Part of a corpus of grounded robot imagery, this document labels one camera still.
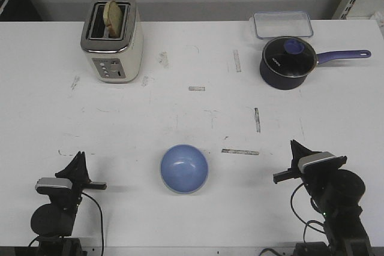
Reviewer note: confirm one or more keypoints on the clear plastic container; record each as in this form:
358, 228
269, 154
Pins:
270, 24

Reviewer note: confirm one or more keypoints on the black box at left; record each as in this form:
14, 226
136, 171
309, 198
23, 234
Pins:
19, 11

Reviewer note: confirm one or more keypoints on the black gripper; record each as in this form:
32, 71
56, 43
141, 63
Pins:
72, 181
317, 176

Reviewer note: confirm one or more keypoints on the dark blue saucepan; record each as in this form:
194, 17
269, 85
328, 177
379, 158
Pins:
287, 83

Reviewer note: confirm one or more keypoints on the cream and chrome toaster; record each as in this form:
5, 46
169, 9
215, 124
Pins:
114, 60

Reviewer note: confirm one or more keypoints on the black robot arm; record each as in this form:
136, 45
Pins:
335, 194
53, 223

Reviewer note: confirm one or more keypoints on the blue bowl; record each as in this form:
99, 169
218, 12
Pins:
184, 169

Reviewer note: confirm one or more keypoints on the slice of toast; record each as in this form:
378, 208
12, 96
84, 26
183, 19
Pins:
112, 18

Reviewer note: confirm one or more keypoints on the glass pot lid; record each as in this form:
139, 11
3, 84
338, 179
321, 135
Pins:
289, 56

